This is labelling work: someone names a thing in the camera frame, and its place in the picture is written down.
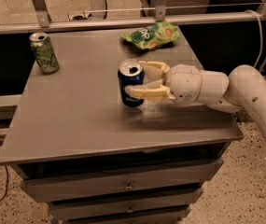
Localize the blue pepsi can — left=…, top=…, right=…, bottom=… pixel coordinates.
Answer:
left=118, top=59, right=145, bottom=107

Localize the grey drawer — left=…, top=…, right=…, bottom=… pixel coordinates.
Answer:
left=21, top=158, right=223, bottom=203
left=67, top=205, right=190, bottom=224
left=49, top=188, right=203, bottom=220

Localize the green chip bag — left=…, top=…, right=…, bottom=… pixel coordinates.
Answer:
left=120, top=21, right=180, bottom=50

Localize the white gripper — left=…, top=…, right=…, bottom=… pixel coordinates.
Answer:
left=124, top=61, right=202, bottom=105

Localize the bottom grey drawer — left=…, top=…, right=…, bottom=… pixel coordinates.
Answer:
left=67, top=205, right=190, bottom=224

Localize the grey drawer cabinet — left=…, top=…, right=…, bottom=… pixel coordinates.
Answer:
left=0, top=27, right=245, bottom=224

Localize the green soda can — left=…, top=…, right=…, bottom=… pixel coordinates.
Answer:
left=29, top=32, right=60, bottom=74

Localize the metal railing frame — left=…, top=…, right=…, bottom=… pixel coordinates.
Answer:
left=0, top=0, right=266, bottom=35

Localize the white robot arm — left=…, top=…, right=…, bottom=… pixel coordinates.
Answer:
left=124, top=61, right=266, bottom=141

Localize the middle grey drawer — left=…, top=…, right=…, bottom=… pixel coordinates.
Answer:
left=49, top=188, right=203, bottom=220

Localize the top grey drawer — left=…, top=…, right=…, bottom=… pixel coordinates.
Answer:
left=21, top=158, right=223, bottom=203

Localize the white cable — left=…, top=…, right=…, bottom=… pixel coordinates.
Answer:
left=245, top=9, right=264, bottom=69

